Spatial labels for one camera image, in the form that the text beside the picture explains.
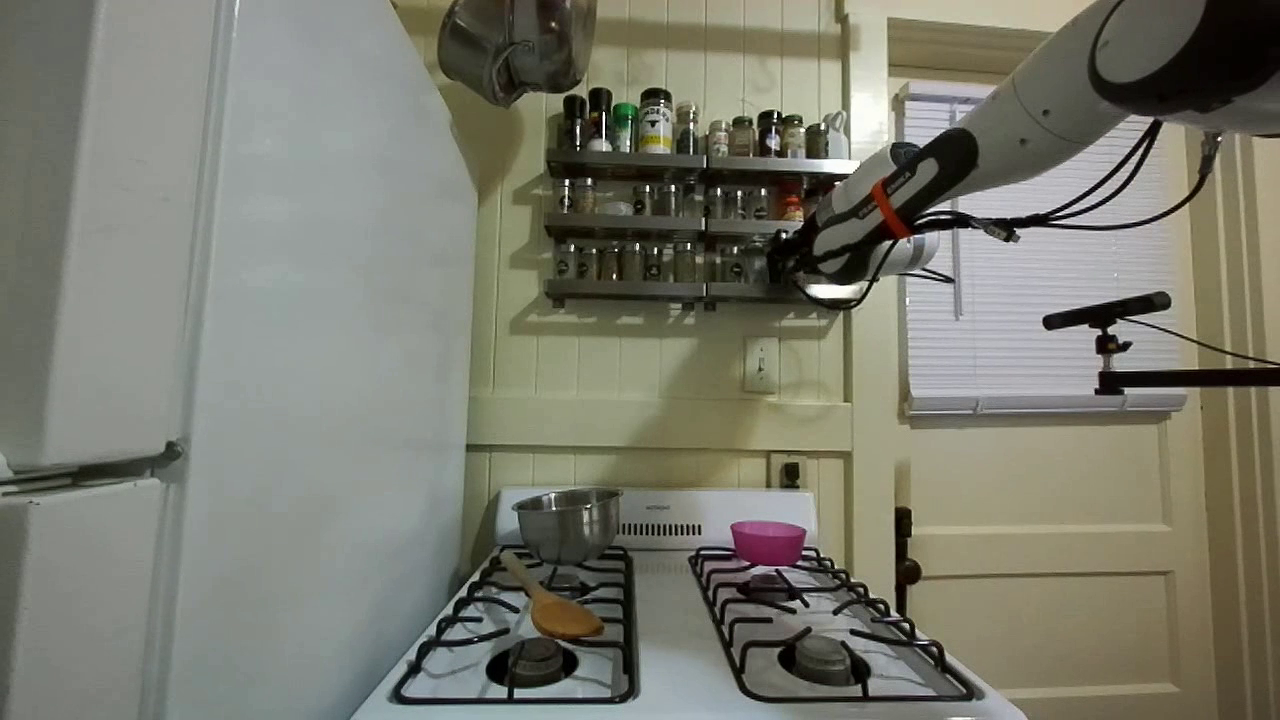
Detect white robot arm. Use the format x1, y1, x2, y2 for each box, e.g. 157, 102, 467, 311
769, 0, 1280, 299

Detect white gas stove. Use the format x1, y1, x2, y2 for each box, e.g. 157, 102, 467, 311
351, 487, 1024, 720

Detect left black stove grate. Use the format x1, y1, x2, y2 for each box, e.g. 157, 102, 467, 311
390, 544, 642, 707

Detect black stove grate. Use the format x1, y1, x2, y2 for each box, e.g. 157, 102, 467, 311
687, 549, 981, 703
390, 544, 642, 707

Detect right black stove grate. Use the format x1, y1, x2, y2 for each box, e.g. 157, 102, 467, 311
687, 549, 981, 703

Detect steel pot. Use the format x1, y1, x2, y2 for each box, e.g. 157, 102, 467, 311
518, 487, 620, 561

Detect pink plastic bowl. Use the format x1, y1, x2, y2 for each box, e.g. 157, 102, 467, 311
732, 520, 809, 564

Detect green lid spice jar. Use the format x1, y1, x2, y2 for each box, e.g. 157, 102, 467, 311
611, 101, 638, 153

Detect large white label jar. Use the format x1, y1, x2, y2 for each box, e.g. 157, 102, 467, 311
638, 88, 675, 156

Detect wooden spoon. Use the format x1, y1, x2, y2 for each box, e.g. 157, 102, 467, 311
501, 551, 604, 641

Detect hanging steel pans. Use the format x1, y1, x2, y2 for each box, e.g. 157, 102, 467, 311
437, 0, 598, 108

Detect white refrigerator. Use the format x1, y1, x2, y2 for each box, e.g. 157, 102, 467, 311
0, 0, 476, 720

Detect cream panel door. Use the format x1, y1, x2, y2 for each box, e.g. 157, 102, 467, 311
883, 10, 1253, 720

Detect white window blind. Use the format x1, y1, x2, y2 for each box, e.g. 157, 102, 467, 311
901, 156, 1186, 418

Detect white light switch plate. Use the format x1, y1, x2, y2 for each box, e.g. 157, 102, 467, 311
745, 336, 782, 395

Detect grey wall spice rack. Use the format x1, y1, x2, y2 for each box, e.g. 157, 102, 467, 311
545, 153, 851, 306

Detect black wall outlet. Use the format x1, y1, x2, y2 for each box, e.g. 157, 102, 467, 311
776, 460, 801, 487

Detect black camera on stand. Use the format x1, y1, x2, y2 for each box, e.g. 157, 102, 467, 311
1042, 287, 1280, 400

